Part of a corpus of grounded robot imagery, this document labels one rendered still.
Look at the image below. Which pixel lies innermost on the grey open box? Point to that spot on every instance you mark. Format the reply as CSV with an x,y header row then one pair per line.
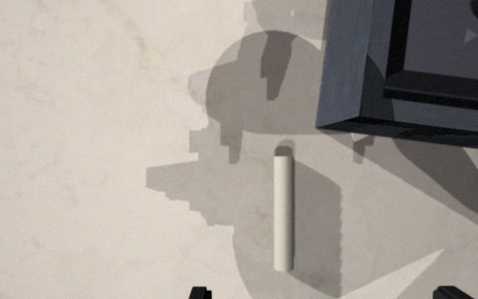
x,y
351,95

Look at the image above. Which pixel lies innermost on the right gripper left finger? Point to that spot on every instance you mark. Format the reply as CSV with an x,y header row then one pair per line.
x,y
200,293

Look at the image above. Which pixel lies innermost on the pale grey cylinder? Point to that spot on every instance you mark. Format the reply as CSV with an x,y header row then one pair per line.
x,y
284,213

